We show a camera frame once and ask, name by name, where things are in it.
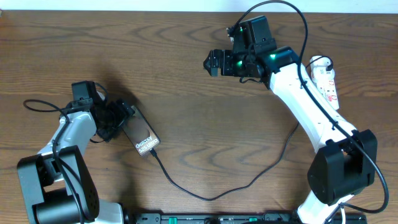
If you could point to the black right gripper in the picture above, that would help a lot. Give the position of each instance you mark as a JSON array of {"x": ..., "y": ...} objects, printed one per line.
[{"x": 226, "y": 56}]

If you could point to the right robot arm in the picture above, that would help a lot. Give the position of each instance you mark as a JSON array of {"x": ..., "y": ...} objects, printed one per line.
[{"x": 342, "y": 166}]

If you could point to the white power strip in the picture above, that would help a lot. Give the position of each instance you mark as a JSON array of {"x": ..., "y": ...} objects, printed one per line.
[{"x": 322, "y": 75}]

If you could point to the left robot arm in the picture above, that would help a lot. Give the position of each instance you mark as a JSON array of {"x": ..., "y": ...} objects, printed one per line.
[{"x": 56, "y": 184}]

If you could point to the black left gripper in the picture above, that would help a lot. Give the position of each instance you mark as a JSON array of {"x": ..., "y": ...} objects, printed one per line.
[{"x": 122, "y": 112}]

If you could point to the rose gold Galaxy smartphone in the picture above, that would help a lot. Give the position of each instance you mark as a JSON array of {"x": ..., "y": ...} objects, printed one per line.
[{"x": 140, "y": 133}]

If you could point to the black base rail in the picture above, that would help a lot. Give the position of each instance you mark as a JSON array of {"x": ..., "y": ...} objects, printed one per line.
[{"x": 270, "y": 217}]

